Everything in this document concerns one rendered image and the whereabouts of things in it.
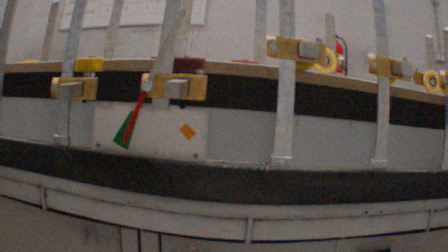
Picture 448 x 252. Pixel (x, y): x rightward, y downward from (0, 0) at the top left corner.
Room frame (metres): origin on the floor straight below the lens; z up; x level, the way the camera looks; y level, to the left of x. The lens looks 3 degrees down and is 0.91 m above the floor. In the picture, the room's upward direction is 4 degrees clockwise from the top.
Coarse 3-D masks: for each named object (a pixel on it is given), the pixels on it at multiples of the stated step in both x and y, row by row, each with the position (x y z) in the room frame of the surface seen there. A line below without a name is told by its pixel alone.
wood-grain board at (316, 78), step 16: (16, 64) 2.78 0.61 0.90; (32, 64) 2.78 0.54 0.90; (48, 64) 2.77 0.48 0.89; (112, 64) 2.77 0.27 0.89; (128, 64) 2.77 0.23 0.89; (144, 64) 2.77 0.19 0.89; (208, 64) 2.77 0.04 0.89; (224, 64) 2.77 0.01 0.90; (240, 64) 2.77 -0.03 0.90; (256, 64) 3.47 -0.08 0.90; (304, 80) 2.76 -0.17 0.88; (320, 80) 2.76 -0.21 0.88; (336, 80) 2.76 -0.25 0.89; (352, 80) 2.76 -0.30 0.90; (368, 80) 3.17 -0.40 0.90; (400, 96) 2.76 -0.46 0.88; (416, 96) 2.76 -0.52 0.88; (432, 96) 2.76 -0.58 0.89
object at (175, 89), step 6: (168, 84) 2.29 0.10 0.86; (174, 84) 2.29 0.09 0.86; (180, 84) 2.29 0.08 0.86; (186, 84) 2.48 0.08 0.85; (168, 90) 2.29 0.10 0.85; (174, 90) 2.29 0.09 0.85; (180, 90) 2.29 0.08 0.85; (186, 90) 2.51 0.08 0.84; (168, 96) 2.29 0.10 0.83; (174, 96) 2.29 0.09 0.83; (180, 96) 2.30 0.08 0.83
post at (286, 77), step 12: (288, 0) 2.56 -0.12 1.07; (288, 12) 2.56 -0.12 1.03; (288, 24) 2.56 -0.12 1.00; (288, 36) 2.56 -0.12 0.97; (288, 60) 2.56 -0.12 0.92; (288, 72) 2.56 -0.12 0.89; (288, 84) 2.56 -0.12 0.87; (288, 96) 2.56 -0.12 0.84; (288, 108) 2.56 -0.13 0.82; (276, 120) 2.56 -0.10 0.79; (288, 120) 2.56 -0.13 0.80; (276, 132) 2.56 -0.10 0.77; (288, 132) 2.56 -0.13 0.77; (276, 144) 2.56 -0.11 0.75; (288, 144) 2.56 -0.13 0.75; (288, 156) 2.56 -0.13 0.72
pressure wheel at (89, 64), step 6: (78, 60) 2.71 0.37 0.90; (84, 60) 2.69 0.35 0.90; (90, 60) 2.69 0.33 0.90; (96, 60) 2.70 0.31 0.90; (102, 60) 2.73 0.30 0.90; (78, 66) 2.70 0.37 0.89; (84, 66) 2.69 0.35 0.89; (90, 66) 2.69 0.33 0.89; (96, 66) 2.70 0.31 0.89; (84, 72) 2.72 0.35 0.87
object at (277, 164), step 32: (0, 160) 2.55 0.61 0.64; (32, 160) 2.55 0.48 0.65; (64, 160) 2.55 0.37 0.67; (160, 160) 2.55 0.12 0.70; (288, 160) 2.56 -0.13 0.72; (160, 192) 2.54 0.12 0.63; (192, 192) 2.54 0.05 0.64; (224, 192) 2.54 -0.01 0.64; (256, 192) 2.54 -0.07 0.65; (288, 192) 2.54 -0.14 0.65; (320, 192) 2.54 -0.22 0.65; (352, 192) 2.54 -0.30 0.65; (384, 192) 2.54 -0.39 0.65; (416, 192) 2.53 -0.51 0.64
